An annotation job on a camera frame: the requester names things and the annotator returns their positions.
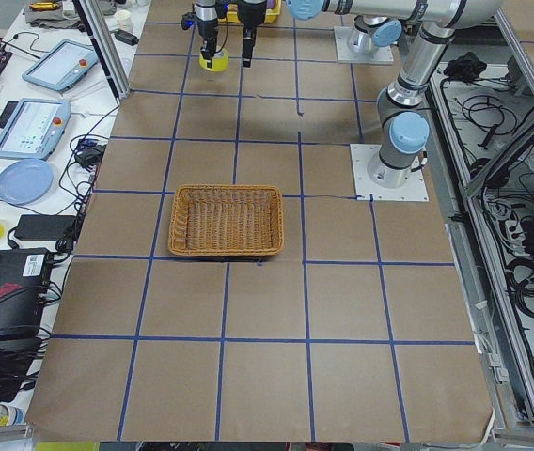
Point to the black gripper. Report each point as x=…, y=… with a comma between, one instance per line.
x=249, y=23
x=209, y=28

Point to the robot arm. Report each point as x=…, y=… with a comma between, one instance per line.
x=405, y=131
x=385, y=29

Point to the yellow plastic basket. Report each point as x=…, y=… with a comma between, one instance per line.
x=229, y=10

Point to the upper teach pendant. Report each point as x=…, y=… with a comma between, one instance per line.
x=63, y=66

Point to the teach pendant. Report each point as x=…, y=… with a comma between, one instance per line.
x=63, y=66
x=34, y=129

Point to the brown wicker basket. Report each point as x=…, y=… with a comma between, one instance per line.
x=219, y=220

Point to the lower teach pendant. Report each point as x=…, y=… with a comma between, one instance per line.
x=34, y=129

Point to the light blue plate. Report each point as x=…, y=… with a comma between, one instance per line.
x=25, y=181

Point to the black power adapter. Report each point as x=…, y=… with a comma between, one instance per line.
x=33, y=227

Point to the black computer box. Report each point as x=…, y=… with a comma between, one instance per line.
x=24, y=278

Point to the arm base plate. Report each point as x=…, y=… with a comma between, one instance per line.
x=374, y=181
x=357, y=47

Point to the aluminium frame post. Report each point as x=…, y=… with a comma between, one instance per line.
x=92, y=18

